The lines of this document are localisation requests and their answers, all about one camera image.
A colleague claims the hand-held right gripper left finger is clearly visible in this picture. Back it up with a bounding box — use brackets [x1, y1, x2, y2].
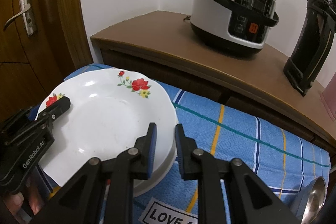
[31, 122, 158, 224]

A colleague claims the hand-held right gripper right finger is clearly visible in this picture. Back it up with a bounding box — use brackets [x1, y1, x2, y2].
[175, 123, 301, 224]

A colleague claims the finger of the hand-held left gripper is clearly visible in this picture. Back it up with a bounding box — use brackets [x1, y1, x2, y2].
[0, 108, 36, 135]
[37, 97, 72, 123]

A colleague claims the white red flower plate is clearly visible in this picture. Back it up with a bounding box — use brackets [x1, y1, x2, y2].
[37, 68, 178, 188]

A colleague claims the steel bowl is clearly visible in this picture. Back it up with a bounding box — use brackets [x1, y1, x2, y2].
[294, 176, 328, 224]

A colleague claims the person's left hand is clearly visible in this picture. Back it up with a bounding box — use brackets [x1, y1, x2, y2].
[4, 178, 50, 216]

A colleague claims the blue checked tablecloth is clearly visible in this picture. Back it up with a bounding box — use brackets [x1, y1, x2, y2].
[31, 64, 331, 224]

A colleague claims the wooden door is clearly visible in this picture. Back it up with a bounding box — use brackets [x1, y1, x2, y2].
[0, 0, 61, 119]

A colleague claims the wooden cabinet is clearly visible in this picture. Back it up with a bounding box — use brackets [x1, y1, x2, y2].
[90, 10, 336, 159]

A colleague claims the steel spoon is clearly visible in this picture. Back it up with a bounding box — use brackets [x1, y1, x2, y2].
[301, 177, 327, 224]

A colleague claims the white black rice cooker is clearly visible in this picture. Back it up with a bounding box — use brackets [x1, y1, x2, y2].
[189, 0, 280, 57]

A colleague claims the pink electric kettle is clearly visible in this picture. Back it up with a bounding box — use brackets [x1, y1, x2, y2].
[320, 82, 336, 119]

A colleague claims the black thermos flask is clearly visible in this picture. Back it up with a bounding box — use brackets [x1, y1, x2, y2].
[283, 0, 336, 97]

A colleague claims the metal door handle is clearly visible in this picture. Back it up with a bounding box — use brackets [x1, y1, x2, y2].
[3, 0, 37, 37]

